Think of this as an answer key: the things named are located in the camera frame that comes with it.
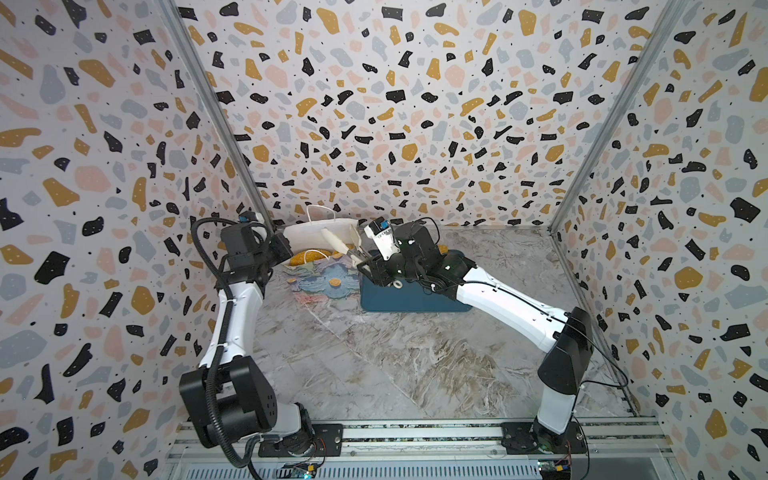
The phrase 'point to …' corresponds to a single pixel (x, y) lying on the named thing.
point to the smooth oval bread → (443, 249)
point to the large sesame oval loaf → (311, 256)
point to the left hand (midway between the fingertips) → (287, 233)
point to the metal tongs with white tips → (343, 247)
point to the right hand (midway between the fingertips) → (358, 257)
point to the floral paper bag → (336, 280)
